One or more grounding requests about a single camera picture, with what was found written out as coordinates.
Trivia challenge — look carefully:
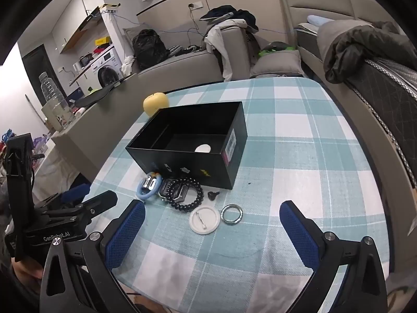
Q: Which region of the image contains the grey cushion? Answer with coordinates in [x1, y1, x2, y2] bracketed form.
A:
[250, 50, 305, 78]

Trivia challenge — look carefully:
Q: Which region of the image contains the black curved pad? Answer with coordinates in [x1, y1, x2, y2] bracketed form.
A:
[74, 83, 119, 107]

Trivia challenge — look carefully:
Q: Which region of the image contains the green black bag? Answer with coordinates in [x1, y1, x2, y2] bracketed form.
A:
[259, 43, 297, 57]

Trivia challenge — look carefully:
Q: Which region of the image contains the person's left hand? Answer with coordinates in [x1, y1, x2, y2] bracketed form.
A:
[12, 258, 44, 281]

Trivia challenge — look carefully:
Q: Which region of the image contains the white round pin badge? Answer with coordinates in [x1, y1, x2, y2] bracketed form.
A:
[189, 205, 221, 234]

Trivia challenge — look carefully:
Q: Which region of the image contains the light blue ring bracelet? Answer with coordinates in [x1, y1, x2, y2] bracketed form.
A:
[136, 172, 162, 203]

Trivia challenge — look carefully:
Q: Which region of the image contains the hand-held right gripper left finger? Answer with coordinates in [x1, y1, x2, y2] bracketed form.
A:
[40, 199, 146, 313]

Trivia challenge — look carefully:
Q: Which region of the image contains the pile of clothes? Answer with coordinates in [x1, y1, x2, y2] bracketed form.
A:
[199, 5, 259, 82]

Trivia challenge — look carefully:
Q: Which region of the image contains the grey blanket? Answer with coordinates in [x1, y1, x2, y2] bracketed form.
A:
[317, 20, 375, 62]

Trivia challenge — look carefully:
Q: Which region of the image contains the light blue pillow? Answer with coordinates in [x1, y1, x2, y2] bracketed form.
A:
[308, 15, 334, 27]

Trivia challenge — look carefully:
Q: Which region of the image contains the dark olive jacket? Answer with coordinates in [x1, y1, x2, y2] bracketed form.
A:
[323, 21, 409, 83]

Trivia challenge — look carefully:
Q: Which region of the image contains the teal checked tablecloth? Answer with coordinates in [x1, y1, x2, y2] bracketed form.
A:
[81, 76, 391, 313]

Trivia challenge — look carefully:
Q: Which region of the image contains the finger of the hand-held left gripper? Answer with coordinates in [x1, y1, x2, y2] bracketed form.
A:
[60, 183, 92, 203]
[78, 191, 118, 225]

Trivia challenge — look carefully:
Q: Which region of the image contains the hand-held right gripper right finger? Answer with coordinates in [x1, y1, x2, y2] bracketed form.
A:
[279, 200, 388, 313]

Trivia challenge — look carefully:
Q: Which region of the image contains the white washing machine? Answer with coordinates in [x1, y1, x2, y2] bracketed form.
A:
[92, 44, 124, 87]

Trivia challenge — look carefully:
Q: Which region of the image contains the silver metal ring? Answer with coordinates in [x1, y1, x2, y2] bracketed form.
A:
[220, 204, 243, 225]

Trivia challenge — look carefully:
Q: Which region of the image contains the clear plastic water bottle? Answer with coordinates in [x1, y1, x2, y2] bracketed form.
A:
[39, 72, 70, 128]

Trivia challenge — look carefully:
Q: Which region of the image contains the yellow apple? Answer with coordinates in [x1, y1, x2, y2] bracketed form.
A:
[143, 92, 170, 117]

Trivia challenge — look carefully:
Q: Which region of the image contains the black cardboard box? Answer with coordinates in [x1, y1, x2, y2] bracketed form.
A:
[125, 102, 248, 190]

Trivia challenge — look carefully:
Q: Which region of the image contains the black backpack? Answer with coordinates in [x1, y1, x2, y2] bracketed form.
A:
[132, 29, 170, 70]

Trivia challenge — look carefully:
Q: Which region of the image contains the black bead bracelet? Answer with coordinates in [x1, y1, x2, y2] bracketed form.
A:
[168, 178, 204, 214]

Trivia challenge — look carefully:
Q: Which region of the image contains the purple bag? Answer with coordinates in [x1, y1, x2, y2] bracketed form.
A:
[33, 135, 49, 152]

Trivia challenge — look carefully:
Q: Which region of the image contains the grey upholstered bed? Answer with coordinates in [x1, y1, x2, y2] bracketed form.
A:
[278, 0, 417, 190]

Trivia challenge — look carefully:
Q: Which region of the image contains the grey low cabinet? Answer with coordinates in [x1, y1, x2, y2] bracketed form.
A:
[50, 72, 209, 183]

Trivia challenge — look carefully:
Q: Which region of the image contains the grey sofa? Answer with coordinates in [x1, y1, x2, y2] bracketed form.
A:
[137, 28, 251, 82]

